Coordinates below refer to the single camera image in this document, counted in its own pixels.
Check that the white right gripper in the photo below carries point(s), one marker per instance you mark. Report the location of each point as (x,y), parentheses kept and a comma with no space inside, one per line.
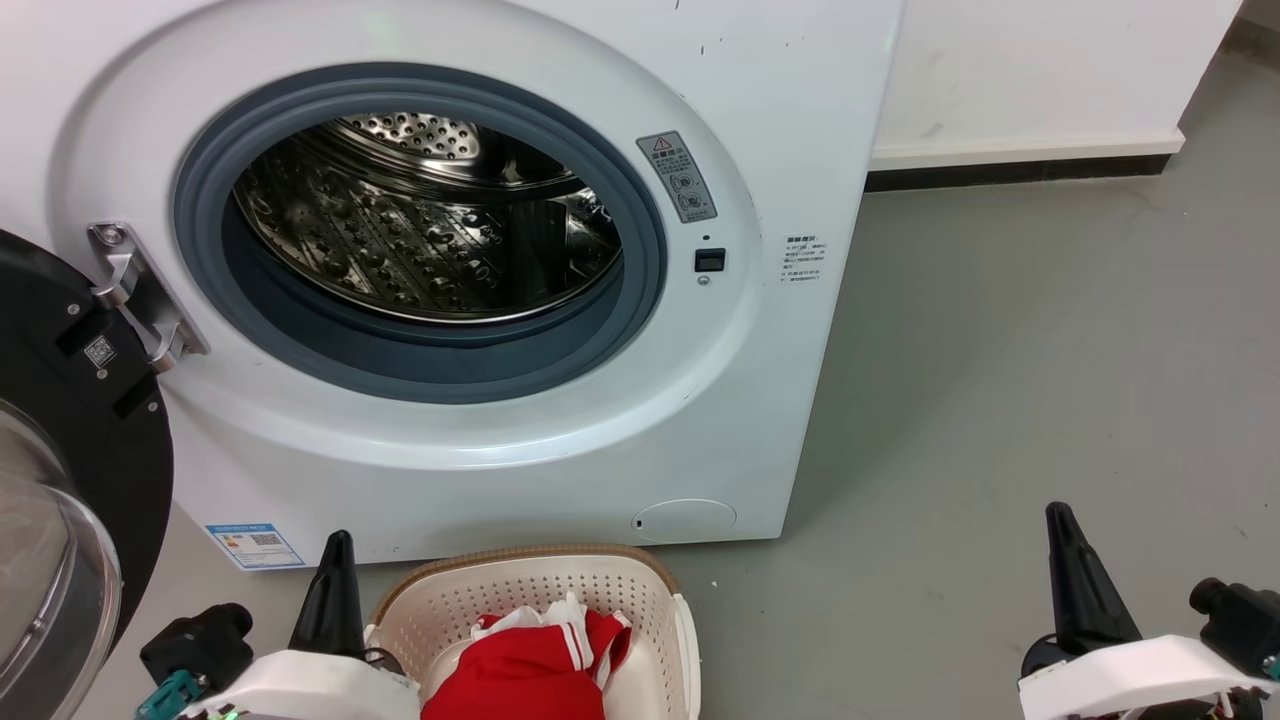
(1130,680)

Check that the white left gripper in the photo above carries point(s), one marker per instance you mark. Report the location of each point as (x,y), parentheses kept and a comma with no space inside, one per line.
(310,690)

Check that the red garment with white stripes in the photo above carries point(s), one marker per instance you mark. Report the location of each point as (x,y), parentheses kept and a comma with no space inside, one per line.
(520,675)

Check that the cream perforated laundry basket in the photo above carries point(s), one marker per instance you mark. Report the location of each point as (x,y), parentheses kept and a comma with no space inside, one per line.
(450,600)

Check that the stainless steel washing machine drum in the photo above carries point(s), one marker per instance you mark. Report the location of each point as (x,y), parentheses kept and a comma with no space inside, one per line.
(400,240)

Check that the black round washer door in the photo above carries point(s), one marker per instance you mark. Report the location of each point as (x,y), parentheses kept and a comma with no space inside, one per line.
(50,330)

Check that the blue and white energy label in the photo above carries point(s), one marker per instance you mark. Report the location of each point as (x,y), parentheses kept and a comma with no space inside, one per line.
(255,546)

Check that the grey rubber door gasket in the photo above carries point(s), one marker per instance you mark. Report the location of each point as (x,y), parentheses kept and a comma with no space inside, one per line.
(440,360)

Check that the white QR code sticker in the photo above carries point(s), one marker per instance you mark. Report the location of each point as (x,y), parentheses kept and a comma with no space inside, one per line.
(100,352)

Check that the white front-load washing machine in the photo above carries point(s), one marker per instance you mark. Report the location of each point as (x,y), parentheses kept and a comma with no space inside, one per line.
(780,400)

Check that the round white filter cover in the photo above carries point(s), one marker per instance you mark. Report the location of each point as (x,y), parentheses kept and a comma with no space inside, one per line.
(685,521)

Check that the silver metal door hinge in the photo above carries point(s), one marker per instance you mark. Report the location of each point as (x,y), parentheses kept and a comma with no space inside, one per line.
(140,300)

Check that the white and black baseboard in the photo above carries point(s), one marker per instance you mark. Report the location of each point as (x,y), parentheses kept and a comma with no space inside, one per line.
(1020,165)

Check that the small printed text sticker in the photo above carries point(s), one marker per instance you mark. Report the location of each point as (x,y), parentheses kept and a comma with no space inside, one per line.
(805,260)

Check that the black door latch slot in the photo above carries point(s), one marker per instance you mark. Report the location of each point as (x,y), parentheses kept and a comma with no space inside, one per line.
(710,261)

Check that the grey warning sticker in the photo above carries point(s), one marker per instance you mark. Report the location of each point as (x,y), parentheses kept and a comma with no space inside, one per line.
(677,177)

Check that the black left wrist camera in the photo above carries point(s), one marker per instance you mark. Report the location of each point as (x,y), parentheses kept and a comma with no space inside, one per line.
(195,645)

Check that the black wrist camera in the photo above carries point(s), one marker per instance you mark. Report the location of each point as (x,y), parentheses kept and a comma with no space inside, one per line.
(195,645)
(1240,625)

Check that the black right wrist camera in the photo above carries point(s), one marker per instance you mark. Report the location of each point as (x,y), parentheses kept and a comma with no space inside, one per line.
(1240,625)

